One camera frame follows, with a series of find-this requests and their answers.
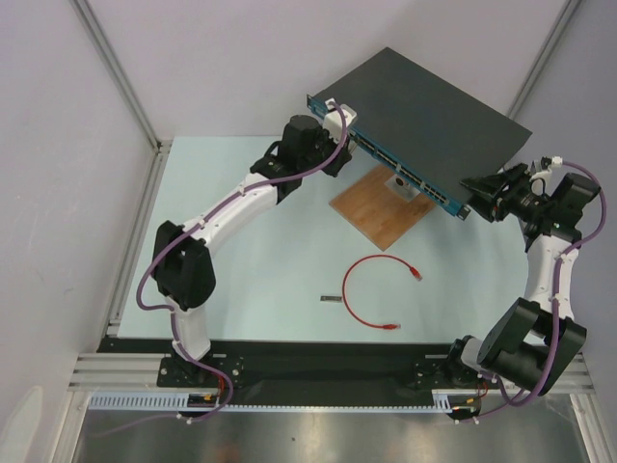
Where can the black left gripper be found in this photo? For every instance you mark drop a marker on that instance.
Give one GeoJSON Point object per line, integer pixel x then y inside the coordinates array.
{"type": "Point", "coordinates": [341, 159]}

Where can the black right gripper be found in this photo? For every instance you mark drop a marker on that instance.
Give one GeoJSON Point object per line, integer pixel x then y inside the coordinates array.
{"type": "Point", "coordinates": [497, 193]}

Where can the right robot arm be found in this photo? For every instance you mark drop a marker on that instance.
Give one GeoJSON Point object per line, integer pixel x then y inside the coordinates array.
{"type": "Point", "coordinates": [537, 337]}

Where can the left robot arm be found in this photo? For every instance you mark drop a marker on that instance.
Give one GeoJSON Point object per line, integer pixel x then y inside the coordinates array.
{"type": "Point", "coordinates": [182, 264]}

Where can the wooden base board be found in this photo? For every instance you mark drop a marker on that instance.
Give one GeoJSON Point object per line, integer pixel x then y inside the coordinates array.
{"type": "Point", "coordinates": [378, 214]}

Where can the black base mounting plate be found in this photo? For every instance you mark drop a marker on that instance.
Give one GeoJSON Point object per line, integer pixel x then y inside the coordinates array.
{"type": "Point", "coordinates": [313, 374]}

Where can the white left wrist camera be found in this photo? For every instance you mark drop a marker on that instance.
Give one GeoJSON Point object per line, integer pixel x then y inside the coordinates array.
{"type": "Point", "coordinates": [338, 117]}

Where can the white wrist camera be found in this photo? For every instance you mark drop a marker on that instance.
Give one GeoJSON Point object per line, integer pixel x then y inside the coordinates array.
{"type": "Point", "coordinates": [543, 168]}
{"type": "Point", "coordinates": [338, 117]}

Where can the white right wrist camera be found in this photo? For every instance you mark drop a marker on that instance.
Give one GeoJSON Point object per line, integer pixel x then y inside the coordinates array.
{"type": "Point", "coordinates": [543, 168]}

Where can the blue network switch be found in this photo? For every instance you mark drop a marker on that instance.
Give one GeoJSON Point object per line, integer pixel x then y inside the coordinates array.
{"type": "Point", "coordinates": [422, 127]}

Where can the metal stand bracket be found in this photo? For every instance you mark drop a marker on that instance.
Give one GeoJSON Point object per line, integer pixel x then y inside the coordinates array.
{"type": "Point", "coordinates": [400, 187]}

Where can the aluminium frame rail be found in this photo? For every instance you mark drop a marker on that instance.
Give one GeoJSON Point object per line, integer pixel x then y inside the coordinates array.
{"type": "Point", "coordinates": [115, 372]}

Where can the white slotted cable duct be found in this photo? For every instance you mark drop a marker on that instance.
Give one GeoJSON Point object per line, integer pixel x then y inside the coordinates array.
{"type": "Point", "coordinates": [162, 402]}

